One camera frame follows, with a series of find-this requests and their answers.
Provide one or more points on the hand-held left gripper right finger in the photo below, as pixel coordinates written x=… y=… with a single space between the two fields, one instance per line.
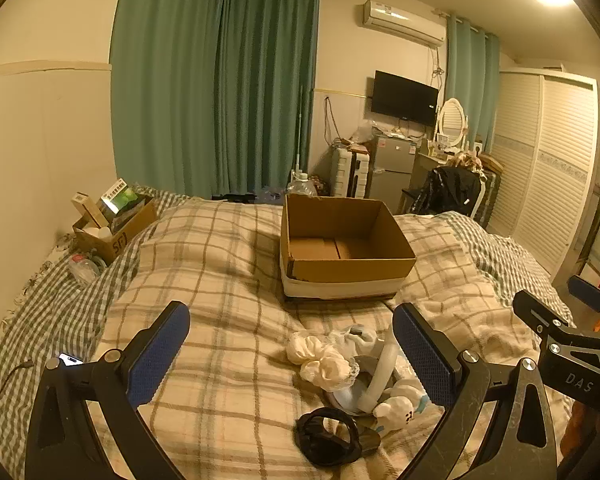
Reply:
x=425 y=360

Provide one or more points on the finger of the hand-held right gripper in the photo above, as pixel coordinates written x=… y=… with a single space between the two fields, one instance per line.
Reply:
x=587 y=292
x=537 y=310

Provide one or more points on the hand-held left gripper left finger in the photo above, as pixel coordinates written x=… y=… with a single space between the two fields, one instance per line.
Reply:
x=157 y=355

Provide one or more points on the white curved tube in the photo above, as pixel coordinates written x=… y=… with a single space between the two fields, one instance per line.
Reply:
x=382 y=370

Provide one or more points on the white printed sock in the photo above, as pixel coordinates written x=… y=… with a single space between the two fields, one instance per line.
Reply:
x=400 y=405

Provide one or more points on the large cardboard box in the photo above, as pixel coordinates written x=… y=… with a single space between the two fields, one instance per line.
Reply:
x=345 y=270

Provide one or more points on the beige plaid blanket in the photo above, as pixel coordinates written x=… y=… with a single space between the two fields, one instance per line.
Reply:
x=220 y=310

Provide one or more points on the smartphone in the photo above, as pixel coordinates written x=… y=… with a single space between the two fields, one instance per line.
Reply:
x=71 y=358

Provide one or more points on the clear plastic bag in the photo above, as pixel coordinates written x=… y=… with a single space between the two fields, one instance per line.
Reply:
x=85 y=270

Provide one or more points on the small cardboard box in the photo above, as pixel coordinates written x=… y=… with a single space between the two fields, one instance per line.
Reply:
x=125 y=235

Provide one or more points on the green checked bed sheet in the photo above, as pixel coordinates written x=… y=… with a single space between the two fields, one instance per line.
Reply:
x=40 y=310

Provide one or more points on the white louvred wardrobe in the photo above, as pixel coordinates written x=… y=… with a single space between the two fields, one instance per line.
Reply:
x=540 y=170

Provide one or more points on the black jacket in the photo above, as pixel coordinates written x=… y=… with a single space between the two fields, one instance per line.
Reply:
x=447 y=190

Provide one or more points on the green and white box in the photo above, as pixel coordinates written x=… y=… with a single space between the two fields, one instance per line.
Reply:
x=116 y=197

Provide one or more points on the slim white box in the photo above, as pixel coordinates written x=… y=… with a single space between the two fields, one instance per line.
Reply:
x=87 y=207

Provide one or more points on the dressing table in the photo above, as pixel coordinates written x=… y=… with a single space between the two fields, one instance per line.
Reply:
x=425 y=167

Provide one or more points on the grey small fridge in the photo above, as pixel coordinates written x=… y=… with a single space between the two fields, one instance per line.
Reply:
x=392 y=170

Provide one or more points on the white suitcase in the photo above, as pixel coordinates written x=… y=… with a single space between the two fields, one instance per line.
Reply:
x=350 y=172

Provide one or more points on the white oval mirror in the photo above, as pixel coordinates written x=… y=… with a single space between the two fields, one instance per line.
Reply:
x=451 y=120

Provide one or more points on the clear water bottle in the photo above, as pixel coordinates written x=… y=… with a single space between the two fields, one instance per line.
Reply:
x=302 y=186

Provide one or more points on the narrow green curtain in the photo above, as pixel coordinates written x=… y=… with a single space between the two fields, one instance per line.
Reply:
x=472 y=85

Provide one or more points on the white pole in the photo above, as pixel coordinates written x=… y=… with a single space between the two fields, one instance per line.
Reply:
x=298 y=130

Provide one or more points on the wide green curtain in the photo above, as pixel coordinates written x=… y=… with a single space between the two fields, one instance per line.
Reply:
x=220 y=85

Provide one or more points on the white air conditioner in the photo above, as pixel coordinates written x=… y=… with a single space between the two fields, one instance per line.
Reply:
x=405 y=20

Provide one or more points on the black wall television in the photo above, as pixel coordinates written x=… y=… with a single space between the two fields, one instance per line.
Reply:
x=404 y=97

